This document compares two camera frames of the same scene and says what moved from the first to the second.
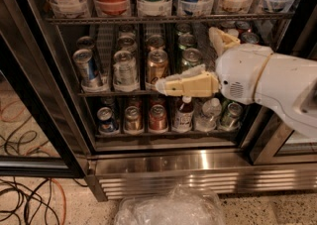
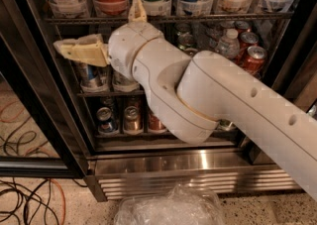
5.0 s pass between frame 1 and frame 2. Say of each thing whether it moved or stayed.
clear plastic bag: stayed
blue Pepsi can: stayed
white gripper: moved
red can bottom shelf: stayed
